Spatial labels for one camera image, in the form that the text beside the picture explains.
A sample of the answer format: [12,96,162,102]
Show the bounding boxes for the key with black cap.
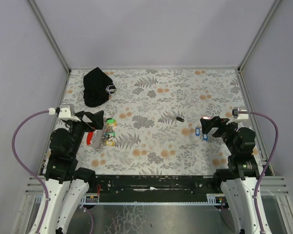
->
[176,117,184,122]

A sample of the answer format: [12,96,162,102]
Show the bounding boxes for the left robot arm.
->
[30,107,104,234]

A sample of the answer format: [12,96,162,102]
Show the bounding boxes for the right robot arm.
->
[200,116,272,234]

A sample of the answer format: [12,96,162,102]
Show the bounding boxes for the green key tag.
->
[106,118,116,124]

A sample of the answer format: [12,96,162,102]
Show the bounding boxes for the blue key tag right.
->
[203,134,208,141]

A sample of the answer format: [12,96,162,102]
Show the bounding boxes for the blue key tag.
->
[203,134,208,141]
[195,128,200,136]

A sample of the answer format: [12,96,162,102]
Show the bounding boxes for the blue key tag left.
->
[195,128,200,136]

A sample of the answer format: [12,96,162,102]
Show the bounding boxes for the yellow key tag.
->
[105,140,115,146]

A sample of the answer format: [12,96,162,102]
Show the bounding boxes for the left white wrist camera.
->
[48,104,81,121]

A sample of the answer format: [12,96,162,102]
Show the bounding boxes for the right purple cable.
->
[247,111,280,232]

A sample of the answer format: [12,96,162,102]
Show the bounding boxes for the purple cable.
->
[247,111,280,232]
[11,110,55,234]

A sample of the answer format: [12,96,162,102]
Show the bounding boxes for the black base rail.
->
[88,175,222,203]

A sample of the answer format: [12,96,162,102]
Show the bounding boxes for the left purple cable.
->
[11,110,55,234]

